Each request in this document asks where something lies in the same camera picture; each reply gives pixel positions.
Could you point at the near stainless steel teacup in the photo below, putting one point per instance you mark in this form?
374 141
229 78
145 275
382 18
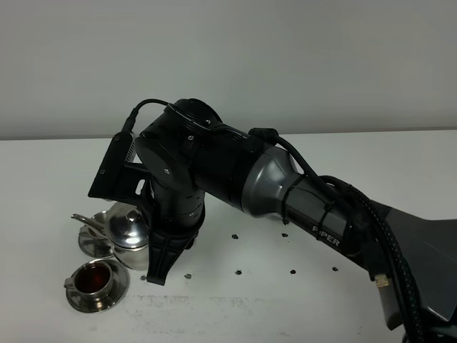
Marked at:
91 279

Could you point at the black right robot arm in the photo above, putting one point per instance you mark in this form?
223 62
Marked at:
188 152

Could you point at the far stainless steel teacup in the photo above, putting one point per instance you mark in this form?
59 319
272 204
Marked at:
95 226

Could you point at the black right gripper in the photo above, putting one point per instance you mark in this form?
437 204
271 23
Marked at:
173 218

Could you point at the stainless steel teapot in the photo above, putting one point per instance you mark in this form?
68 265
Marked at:
128 236

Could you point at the stainless steel teacup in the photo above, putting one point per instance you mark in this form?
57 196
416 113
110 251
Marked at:
91 279
95 226

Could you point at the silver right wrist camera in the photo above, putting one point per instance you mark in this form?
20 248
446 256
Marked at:
130 152

